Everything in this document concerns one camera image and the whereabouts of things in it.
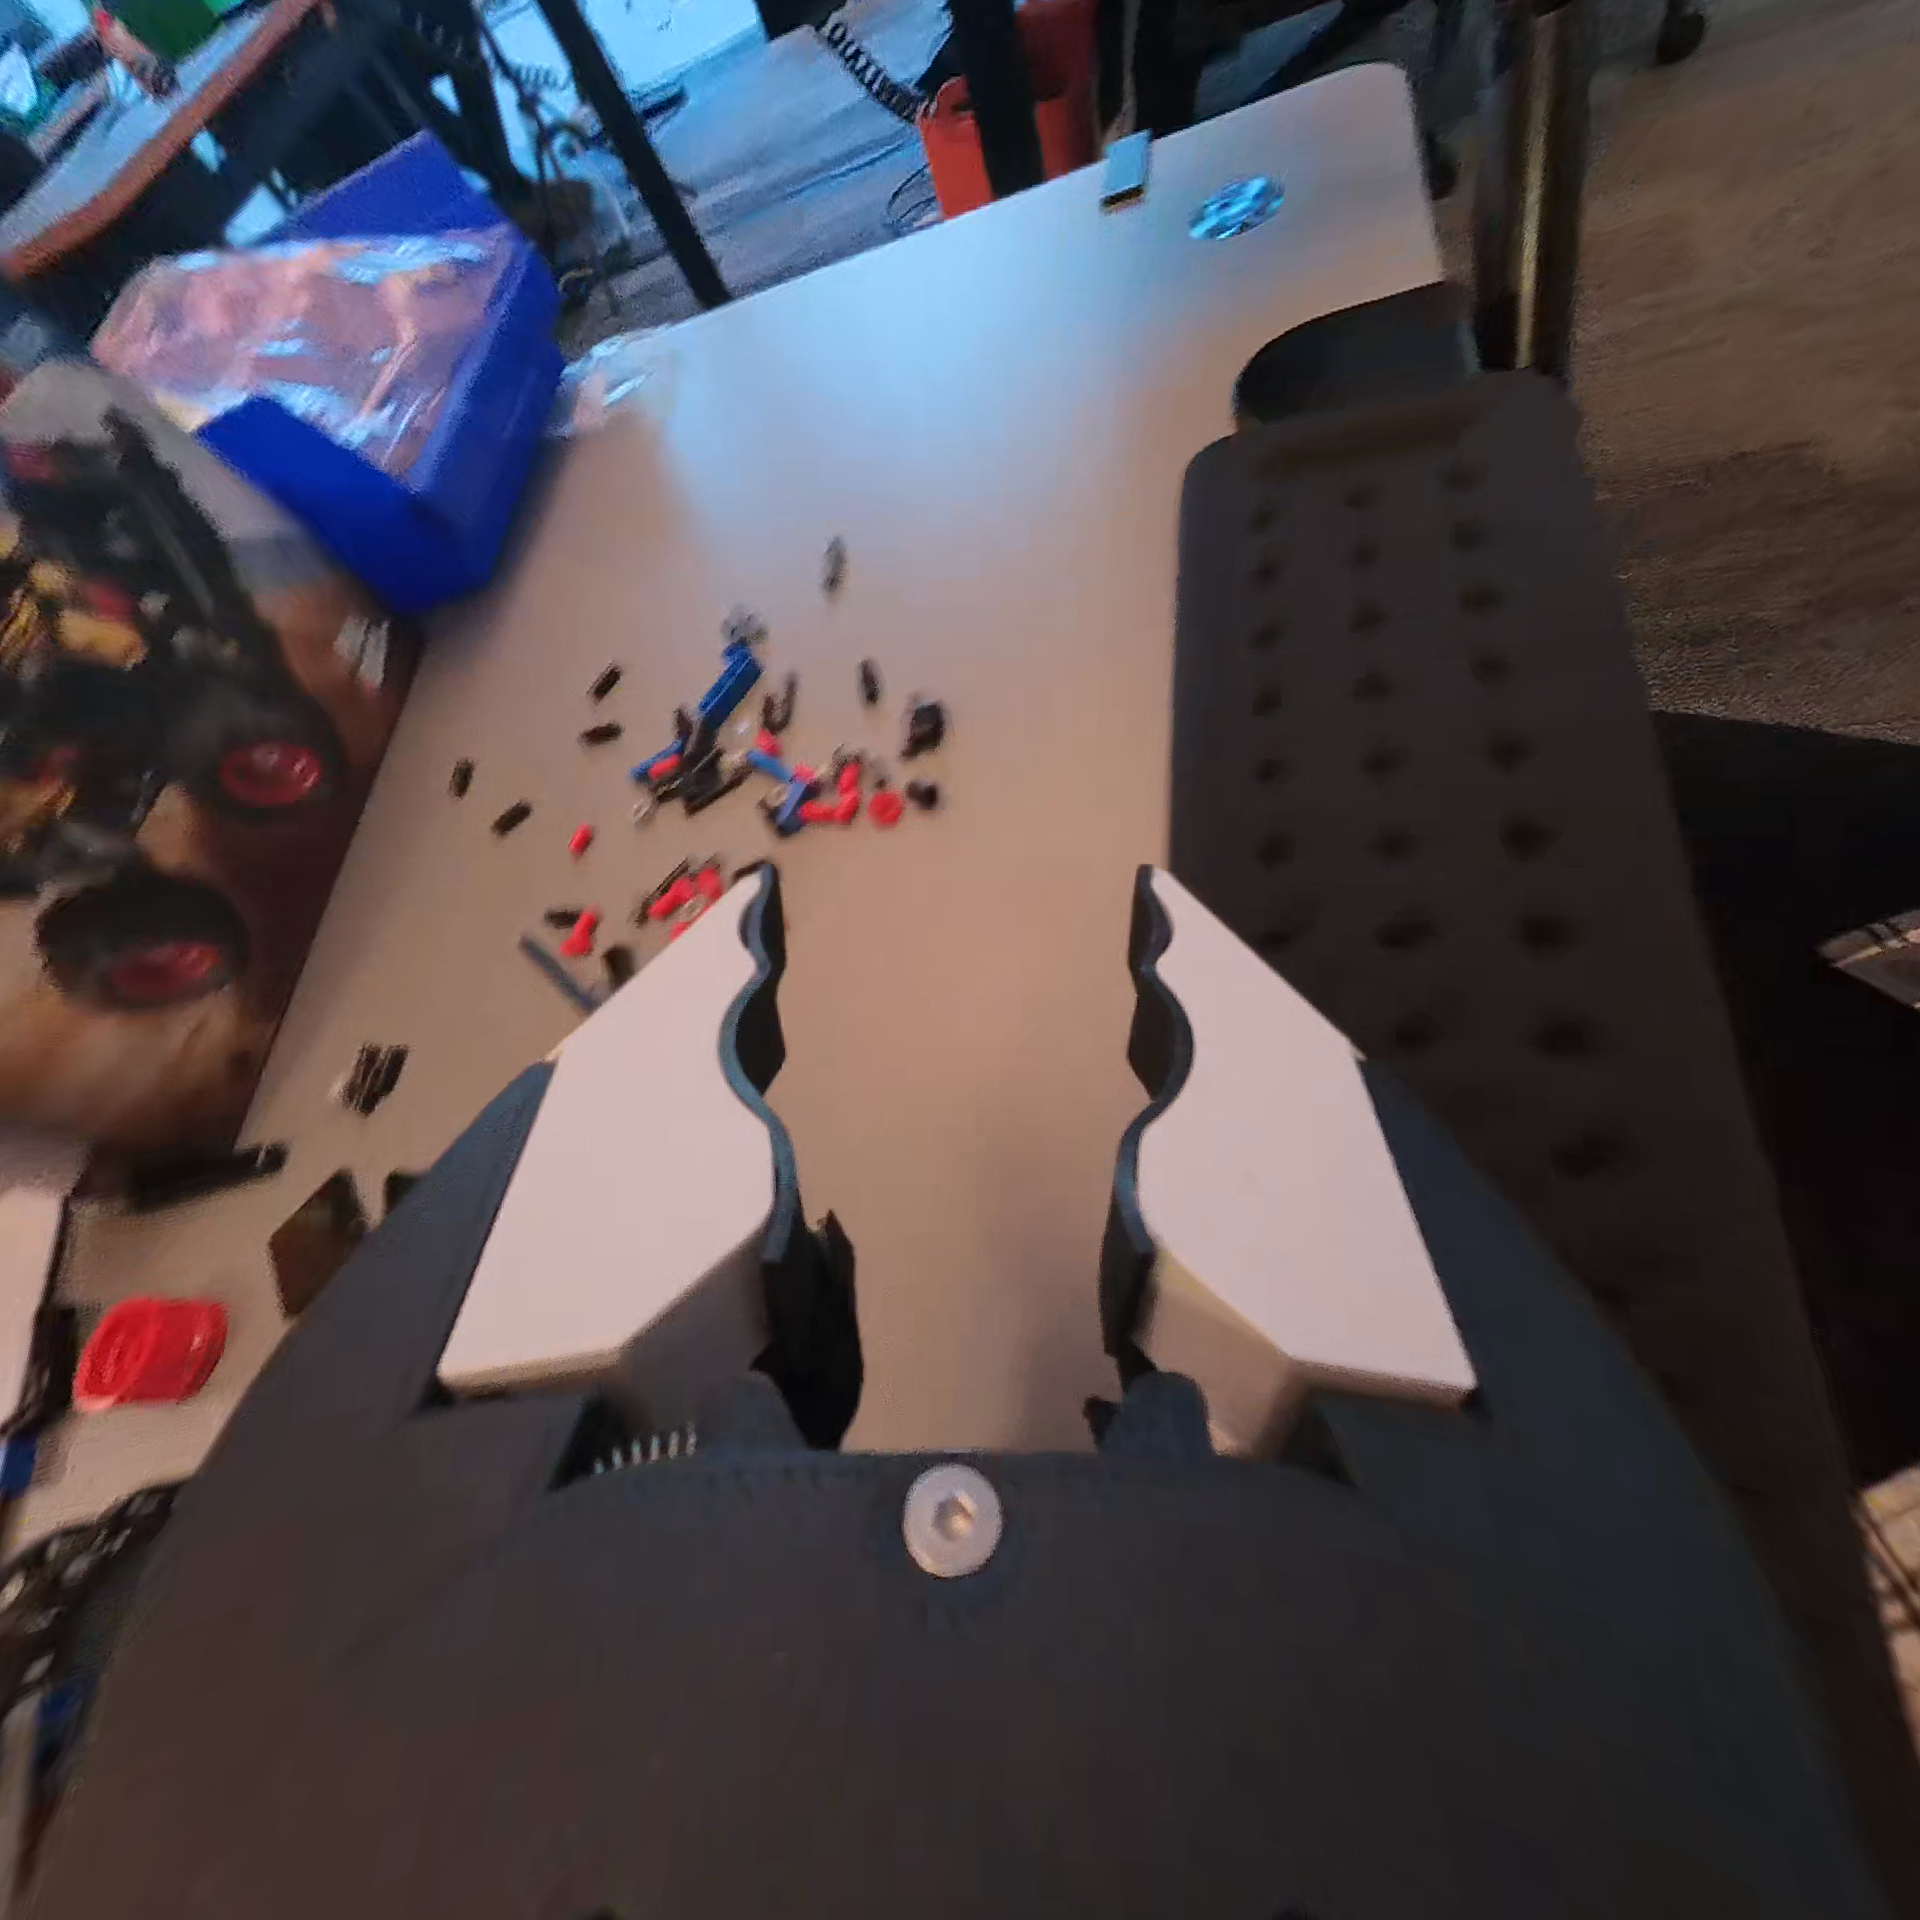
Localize long black brick beam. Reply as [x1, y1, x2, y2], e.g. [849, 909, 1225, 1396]
[128, 1143, 291, 1209]

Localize scattered small brick parts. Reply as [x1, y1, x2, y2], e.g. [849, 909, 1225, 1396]
[451, 532, 953, 992]

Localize grey desk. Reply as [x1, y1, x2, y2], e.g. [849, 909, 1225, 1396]
[60, 60, 1449, 1502]

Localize black smooth square tile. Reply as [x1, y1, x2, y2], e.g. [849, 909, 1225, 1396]
[268, 1173, 368, 1319]

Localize red toy wheel hub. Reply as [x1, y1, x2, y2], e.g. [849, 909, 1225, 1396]
[72, 1295, 231, 1407]

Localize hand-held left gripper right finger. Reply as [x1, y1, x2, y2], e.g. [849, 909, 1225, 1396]
[1099, 863, 1481, 1455]

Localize blue storage bin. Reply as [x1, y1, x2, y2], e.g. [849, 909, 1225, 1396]
[96, 127, 570, 614]

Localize black perforated panel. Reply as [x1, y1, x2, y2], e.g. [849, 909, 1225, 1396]
[1169, 281, 1892, 1800]

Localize dark printed toy box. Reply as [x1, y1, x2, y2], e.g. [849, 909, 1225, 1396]
[0, 359, 424, 1173]

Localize metal pole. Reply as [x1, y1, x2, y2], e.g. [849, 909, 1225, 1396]
[1517, 0, 1596, 376]

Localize clear plastic bag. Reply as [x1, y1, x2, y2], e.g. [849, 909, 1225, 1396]
[562, 328, 664, 437]

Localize red plastic bin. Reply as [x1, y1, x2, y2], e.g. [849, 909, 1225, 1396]
[920, 0, 1098, 220]

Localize wooden work table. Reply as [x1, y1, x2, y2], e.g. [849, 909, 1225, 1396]
[0, 0, 325, 279]

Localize toy brick truck model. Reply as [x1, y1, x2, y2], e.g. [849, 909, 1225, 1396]
[0, 1486, 183, 1832]

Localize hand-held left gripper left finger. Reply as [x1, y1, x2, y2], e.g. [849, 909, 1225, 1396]
[432, 870, 866, 1452]

